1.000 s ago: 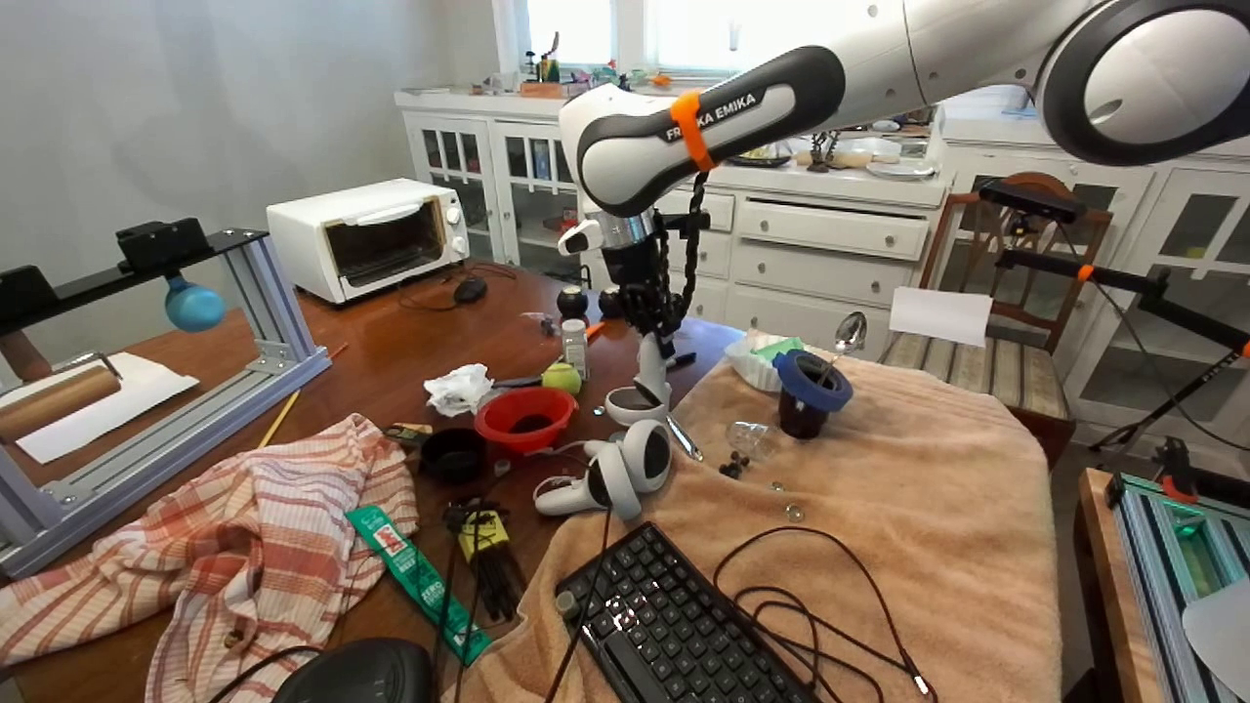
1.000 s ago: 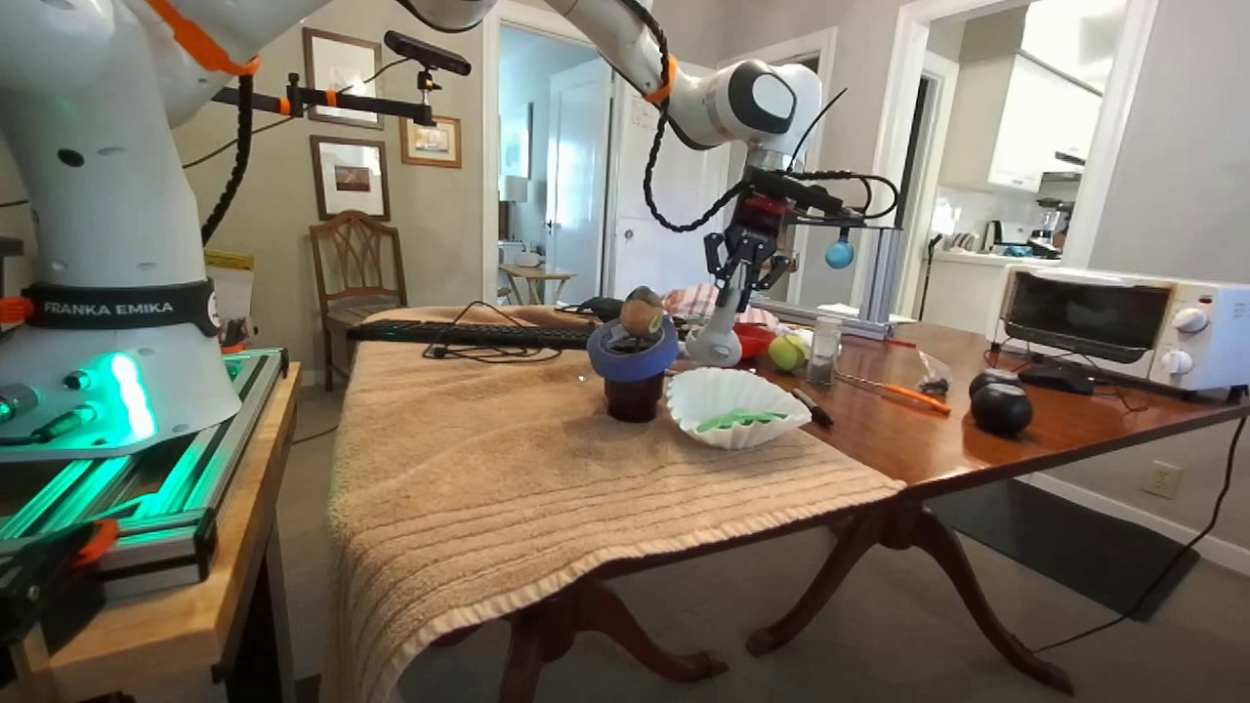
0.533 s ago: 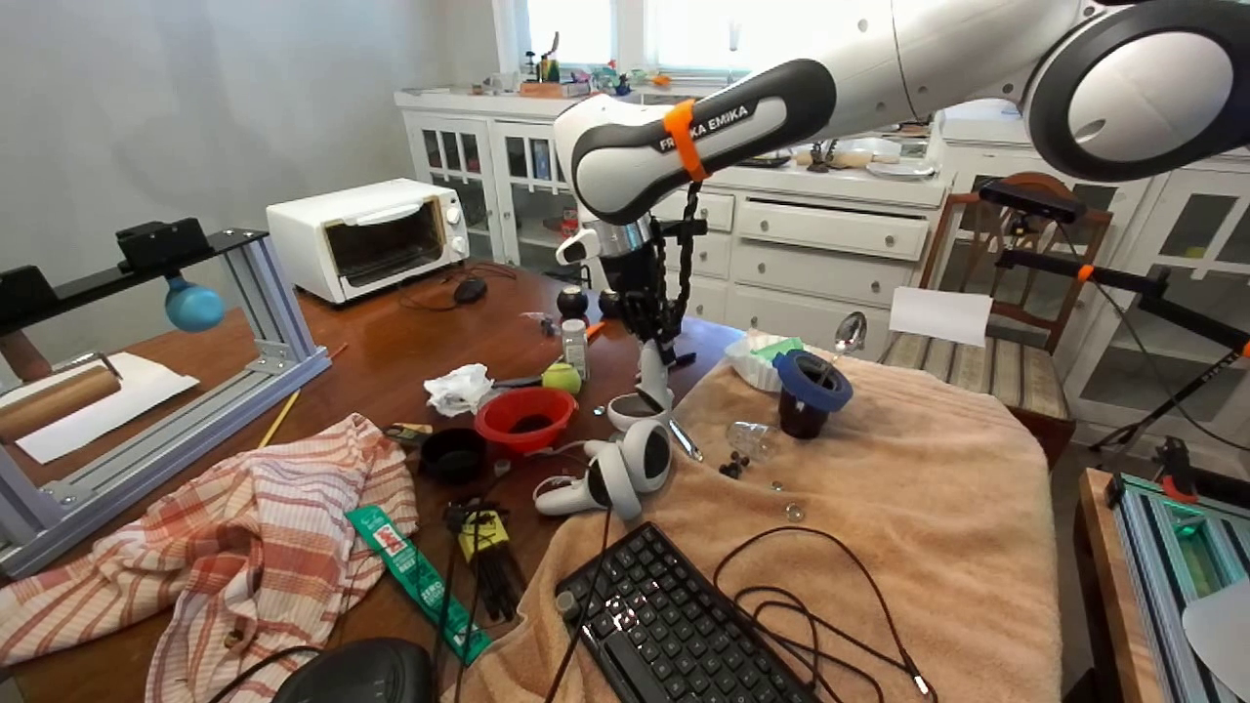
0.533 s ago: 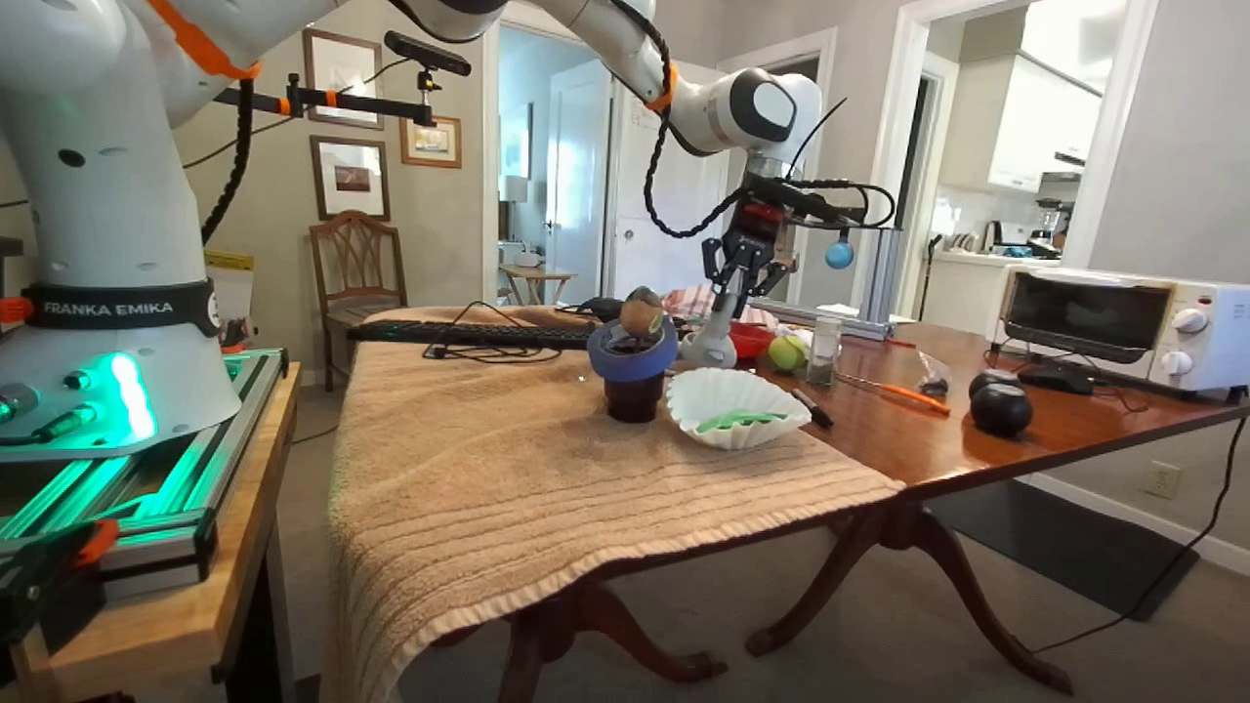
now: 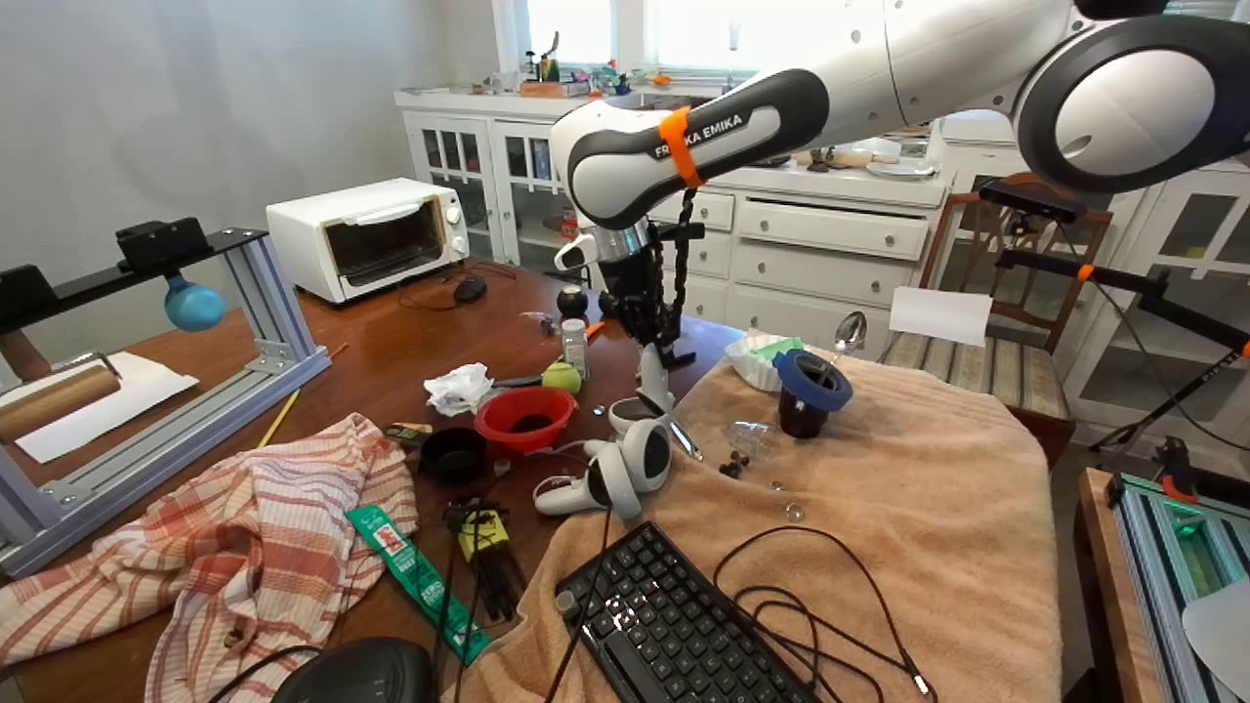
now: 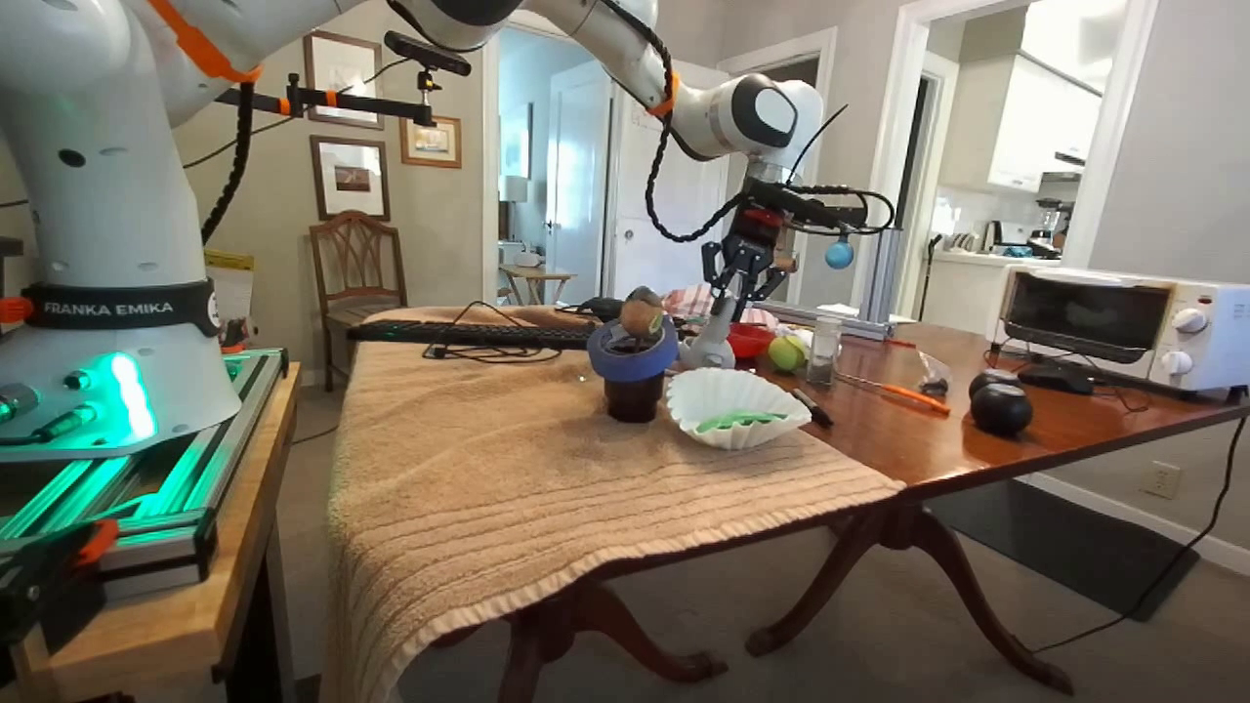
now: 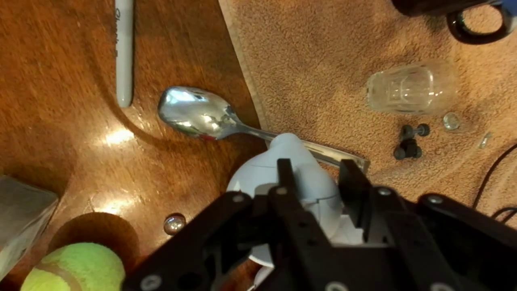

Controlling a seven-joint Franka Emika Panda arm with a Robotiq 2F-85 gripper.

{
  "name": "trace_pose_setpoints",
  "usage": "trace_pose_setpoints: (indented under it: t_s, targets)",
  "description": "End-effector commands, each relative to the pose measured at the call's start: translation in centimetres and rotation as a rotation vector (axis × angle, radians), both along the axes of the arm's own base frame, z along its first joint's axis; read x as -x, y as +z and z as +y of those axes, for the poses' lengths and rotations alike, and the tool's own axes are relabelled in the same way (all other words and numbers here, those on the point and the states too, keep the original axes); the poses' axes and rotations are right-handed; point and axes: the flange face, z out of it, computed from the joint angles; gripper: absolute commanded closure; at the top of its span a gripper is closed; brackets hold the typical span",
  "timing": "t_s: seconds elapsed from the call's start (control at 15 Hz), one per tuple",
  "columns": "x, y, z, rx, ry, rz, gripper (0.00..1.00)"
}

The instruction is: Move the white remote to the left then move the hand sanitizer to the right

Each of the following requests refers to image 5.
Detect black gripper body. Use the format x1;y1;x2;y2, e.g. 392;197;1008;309
597;245;678;346

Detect white remote controller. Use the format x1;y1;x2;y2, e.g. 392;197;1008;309
607;344;678;442

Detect silver spoon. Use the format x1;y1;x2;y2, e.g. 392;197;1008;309
663;411;707;465

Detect green tennis ball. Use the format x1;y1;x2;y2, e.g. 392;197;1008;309
541;360;588;398

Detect white VR controller dark face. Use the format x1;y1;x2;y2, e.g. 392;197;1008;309
607;423;679;499
528;443;640;523

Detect clear plastic cup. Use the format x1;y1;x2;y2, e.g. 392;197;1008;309
718;412;782;459

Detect red bowl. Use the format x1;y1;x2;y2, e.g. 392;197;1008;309
469;382;582;459

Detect dark cup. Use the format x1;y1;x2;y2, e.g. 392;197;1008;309
778;386;832;442

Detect white drawer sideboard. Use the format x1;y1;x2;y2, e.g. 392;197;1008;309
670;161;955;360

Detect silver metal object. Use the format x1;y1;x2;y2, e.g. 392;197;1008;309
832;309;874;360

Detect crumpled white tissue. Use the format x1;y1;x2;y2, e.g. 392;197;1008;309
424;360;499;423

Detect small black bowl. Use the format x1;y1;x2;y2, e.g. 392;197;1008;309
420;425;495;488

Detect black yellow hex key set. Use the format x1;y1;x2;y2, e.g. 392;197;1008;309
447;492;528;619

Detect white paper note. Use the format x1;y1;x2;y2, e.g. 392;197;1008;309
888;285;995;351

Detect black computer keyboard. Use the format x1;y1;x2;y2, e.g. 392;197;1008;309
553;519;817;703

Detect beige ribbed towel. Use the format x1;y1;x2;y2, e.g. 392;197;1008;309
455;344;1068;703

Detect long green package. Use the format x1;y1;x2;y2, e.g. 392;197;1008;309
344;499;495;666

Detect white toaster oven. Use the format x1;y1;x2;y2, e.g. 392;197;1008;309
263;175;472;309

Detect brown wooden chair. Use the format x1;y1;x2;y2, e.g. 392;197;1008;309
913;175;1118;425

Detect yellow pencil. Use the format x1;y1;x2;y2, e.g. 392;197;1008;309
254;386;305;450

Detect red white striped cloth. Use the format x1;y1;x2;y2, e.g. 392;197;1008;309
0;411;424;703

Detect black rounded pouch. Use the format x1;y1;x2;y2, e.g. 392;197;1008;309
270;635;441;703

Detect blue bulb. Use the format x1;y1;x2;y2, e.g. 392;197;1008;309
161;269;230;334

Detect white paper sheet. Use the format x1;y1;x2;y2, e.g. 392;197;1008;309
11;346;202;468

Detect brown cardboard roll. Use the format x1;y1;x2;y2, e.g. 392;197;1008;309
0;355;125;443

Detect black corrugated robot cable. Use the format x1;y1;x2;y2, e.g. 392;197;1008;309
658;189;698;369

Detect thin black cable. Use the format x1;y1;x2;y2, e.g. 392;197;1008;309
707;523;942;703

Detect aluminium extrusion frame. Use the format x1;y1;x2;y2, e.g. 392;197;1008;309
0;227;338;580

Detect black camera on frame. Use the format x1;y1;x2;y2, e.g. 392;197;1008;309
112;214;215;282

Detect black camera boom stand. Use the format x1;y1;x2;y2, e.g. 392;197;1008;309
993;242;1250;459

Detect black clamp orange handle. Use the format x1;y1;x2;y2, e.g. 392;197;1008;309
1150;432;1250;511

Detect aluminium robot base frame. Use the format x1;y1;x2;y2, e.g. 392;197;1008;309
1105;468;1250;703

